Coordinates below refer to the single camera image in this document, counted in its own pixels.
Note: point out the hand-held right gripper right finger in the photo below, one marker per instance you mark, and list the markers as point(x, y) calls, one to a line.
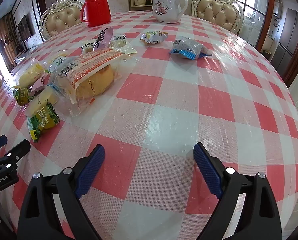
point(209, 172)

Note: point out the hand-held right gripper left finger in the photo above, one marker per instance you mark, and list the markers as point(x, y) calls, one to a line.
point(91, 172)

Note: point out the pink snack packet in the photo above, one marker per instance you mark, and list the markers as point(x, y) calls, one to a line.
point(37, 89)

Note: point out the clear pale bread packet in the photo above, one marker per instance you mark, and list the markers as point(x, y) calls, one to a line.
point(121, 45)

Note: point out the purple black chocolate packet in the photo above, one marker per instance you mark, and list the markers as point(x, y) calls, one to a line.
point(102, 38)

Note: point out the small blue white candy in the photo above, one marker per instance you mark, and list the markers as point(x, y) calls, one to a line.
point(119, 37)

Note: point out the green yellow snack packet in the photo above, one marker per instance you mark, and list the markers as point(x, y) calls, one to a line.
point(44, 120)

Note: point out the small dark green packet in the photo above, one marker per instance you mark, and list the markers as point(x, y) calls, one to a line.
point(23, 96)

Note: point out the pale yellow cake packet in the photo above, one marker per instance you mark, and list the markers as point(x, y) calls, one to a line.
point(43, 98)

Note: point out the yellow sponge cake packet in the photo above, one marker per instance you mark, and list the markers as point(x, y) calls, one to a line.
point(30, 73)

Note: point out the red white checkered tablecloth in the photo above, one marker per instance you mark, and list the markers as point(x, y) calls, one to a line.
point(179, 100)

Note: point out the television cabinet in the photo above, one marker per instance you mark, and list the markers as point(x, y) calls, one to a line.
point(20, 56)

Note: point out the large bread bag orange label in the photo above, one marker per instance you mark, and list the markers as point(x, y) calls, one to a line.
point(94, 80)

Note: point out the light green white packet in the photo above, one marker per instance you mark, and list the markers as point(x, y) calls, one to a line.
point(60, 63)

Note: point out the long pale yellow packet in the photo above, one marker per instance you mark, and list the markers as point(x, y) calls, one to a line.
point(60, 54)

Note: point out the brown curtain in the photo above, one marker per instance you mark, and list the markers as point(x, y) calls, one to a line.
point(5, 33)

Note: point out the white packet with dark print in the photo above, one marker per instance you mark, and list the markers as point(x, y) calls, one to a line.
point(87, 47)

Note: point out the blue clear snack packet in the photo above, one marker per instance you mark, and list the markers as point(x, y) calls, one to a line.
point(189, 47)

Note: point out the green orange snack packet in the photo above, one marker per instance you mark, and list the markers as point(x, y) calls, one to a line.
point(152, 37)

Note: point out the dark refrigerator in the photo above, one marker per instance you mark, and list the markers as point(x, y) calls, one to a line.
point(288, 37)

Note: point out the red thermos jug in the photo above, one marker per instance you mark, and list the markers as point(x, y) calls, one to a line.
point(96, 7)

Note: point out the glass panel door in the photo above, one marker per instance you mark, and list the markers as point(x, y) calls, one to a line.
point(253, 10)

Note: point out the white floral teapot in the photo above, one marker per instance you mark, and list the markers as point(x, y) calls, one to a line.
point(166, 7)

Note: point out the white water heater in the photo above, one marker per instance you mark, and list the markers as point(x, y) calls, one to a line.
point(278, 7)

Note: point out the wall television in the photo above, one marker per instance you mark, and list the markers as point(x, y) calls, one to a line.
point(24, 28)

